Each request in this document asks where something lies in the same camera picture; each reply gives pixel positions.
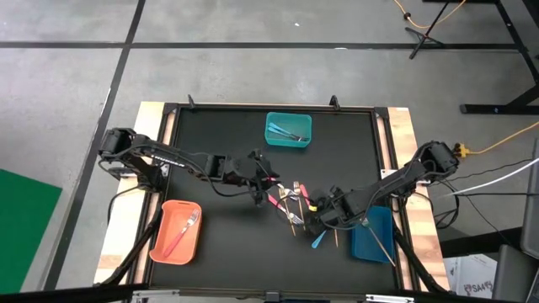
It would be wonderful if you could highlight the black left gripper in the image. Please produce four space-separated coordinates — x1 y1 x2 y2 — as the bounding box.
229 150 281 208

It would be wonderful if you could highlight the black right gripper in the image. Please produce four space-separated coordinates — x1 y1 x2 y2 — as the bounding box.
306 187 363 237

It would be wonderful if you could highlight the teal handled silver fork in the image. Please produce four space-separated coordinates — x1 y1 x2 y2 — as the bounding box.
267 127 307 142
310 229 328 250
269 122 311 141

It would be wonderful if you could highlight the pink handled silver fork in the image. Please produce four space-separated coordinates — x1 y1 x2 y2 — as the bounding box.
162 208 200 258
294 181 312 210
264 177 305 226

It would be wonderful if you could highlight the blue plastic bin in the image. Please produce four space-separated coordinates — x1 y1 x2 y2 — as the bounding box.
350 205 398 264

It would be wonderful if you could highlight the teal plastic bin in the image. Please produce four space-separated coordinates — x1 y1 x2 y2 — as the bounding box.
264 111 313 149

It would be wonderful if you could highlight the orange plastic bin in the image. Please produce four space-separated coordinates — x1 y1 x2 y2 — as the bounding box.
148 199 204 266

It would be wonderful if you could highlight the black diagonal strut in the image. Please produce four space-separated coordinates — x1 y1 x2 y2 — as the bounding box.
99 197 165 288
391 226 450 295

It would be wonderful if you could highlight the white cardboard box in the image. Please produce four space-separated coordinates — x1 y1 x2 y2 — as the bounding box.
442 253 497 300

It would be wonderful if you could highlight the black tripod stand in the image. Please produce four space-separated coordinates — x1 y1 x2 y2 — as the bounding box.
404 0 450 61

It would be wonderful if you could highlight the green floor mat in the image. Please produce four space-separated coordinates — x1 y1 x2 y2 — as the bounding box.
0 167 63 295

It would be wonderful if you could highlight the orange extension cable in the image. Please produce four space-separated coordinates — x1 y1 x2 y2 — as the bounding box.
392 0 467 30
452 120 539 159

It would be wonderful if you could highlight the white cable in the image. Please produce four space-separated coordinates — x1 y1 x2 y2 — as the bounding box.
437 157 539 198

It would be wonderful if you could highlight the black cable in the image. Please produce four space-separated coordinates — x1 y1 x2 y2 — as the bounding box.
452 191 539 198

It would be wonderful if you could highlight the black desk frame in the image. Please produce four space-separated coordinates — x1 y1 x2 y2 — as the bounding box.
459 0 539 115

